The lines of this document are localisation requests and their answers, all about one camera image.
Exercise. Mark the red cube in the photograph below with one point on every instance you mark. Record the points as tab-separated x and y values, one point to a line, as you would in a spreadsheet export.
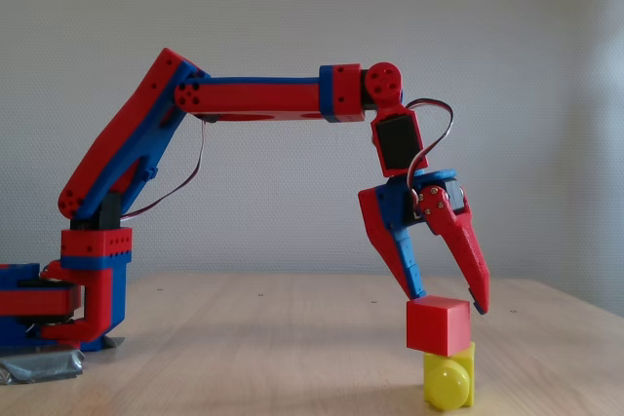
434	326

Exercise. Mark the blue red robot base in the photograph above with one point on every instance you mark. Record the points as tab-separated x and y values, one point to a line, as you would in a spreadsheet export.
29	299

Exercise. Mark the red blue robot arm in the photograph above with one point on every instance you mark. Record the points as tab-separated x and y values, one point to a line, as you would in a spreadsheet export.
253	94

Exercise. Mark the yellow block with round stud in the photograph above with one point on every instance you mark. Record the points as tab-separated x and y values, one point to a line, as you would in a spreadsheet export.
446	382

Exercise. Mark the grey duct tape piece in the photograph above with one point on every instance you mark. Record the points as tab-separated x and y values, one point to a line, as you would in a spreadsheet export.
114	343
39	362

